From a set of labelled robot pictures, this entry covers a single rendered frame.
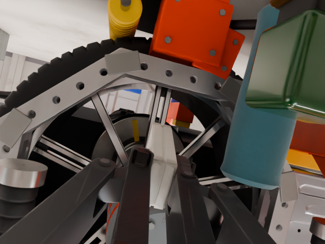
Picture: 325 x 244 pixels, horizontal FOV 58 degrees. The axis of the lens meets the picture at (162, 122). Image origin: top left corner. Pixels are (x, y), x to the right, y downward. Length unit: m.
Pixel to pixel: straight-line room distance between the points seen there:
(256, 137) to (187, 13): 0.24
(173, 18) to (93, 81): 0.17
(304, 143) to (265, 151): 0.53
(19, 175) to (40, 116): 0.23
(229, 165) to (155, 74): 0.19
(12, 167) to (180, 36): 0.34
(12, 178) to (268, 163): 0.31
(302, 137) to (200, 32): 0.55
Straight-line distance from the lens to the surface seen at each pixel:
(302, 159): 1.07
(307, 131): 0.95
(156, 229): 0.39
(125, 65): 0.50
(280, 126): 0.43
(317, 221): 0.39
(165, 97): 0.61
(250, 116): 0.43
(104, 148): 0.98
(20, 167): 0.30
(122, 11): 0.53
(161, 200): 0.17
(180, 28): 0.51
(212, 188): 0.16
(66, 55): 0.60
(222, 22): 0.54
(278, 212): 0.62
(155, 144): 0.18
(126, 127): 0.97
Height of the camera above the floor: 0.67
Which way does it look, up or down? 1 degrees up
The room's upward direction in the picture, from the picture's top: 167 degrees counter-clockwise
